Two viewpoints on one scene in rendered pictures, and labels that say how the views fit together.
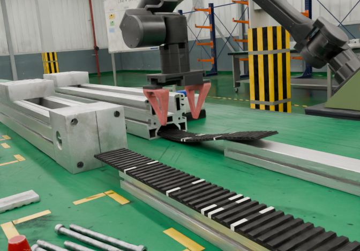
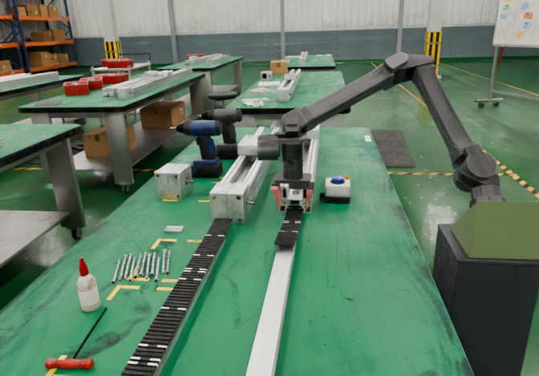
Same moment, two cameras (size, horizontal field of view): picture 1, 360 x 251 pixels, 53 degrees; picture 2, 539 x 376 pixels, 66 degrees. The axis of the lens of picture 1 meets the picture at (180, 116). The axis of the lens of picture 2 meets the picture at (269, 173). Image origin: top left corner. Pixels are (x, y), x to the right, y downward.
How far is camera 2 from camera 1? 0.81 m
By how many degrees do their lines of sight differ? 42
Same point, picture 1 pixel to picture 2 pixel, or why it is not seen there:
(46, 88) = not seen: hidden behind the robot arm
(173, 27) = (286, 151)
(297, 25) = (451, 147)
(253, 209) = (195, 276)
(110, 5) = not seen: outside the picture
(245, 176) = (259, 261)
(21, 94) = (245, 151)
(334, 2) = not seen: outside the picture
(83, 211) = (184, 246)
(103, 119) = (229, 199)
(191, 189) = (200, 257)
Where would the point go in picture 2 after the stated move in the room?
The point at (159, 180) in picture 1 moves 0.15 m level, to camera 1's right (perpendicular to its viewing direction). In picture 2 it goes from (203, 247) to (246, 268)
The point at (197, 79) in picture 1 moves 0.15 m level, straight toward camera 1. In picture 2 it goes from (301, 186) to (262, 202)
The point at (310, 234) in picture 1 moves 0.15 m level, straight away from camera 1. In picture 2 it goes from (186, 293) to (253, 272)
